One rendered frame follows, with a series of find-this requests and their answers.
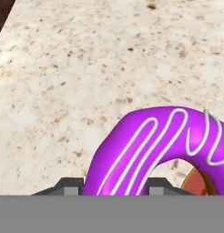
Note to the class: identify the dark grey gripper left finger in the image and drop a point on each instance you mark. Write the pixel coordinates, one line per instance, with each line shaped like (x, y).
(69, 185)

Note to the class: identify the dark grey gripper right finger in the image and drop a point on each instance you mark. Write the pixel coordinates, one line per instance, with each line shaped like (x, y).
(160, 186)

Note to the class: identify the purple iced doughnut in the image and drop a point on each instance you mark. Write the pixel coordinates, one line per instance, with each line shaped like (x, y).
(138, 142)

